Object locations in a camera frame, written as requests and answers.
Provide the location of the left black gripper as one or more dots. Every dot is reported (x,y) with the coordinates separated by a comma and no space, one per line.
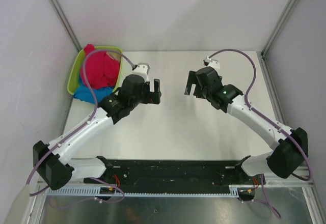
(152,98)

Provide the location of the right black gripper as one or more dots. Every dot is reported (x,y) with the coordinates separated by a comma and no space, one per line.
(193,79)

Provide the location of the red t shirt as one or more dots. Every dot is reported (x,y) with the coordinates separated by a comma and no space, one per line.
(101,70)

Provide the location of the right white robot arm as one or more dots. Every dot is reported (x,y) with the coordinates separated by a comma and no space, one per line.
(289,147)

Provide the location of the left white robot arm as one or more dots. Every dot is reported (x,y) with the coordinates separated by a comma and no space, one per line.
(54,161)

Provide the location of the beige pink t shirt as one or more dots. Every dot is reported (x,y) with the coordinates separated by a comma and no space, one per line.
(114,56)

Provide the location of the blue t shirt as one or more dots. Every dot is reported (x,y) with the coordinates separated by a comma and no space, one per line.
(83,93)

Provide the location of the lime green plastic bin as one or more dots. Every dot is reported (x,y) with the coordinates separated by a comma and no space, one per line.
(73,81)

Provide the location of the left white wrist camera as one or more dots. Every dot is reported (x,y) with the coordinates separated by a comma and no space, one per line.
(142,70)

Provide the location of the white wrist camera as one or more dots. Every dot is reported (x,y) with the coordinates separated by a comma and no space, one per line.
(209,62)
(142,70)

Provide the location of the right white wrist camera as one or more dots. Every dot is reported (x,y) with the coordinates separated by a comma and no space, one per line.
(209,62)

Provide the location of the right aluminium side rail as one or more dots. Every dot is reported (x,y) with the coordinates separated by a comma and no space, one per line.
(272,91)

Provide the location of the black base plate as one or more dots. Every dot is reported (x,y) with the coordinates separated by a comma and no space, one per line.
(224,172)

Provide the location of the left aluminium frame post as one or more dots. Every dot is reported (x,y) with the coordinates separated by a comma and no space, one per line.
(65,23)

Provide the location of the aluminium frame post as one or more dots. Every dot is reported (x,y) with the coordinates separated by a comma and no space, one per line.
(285,15)
(65,23)

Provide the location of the aluminium front rail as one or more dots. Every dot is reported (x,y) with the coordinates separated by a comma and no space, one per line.
(271,180)

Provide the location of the right aluminium frame post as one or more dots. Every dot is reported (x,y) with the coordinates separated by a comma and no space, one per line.
(285,15)

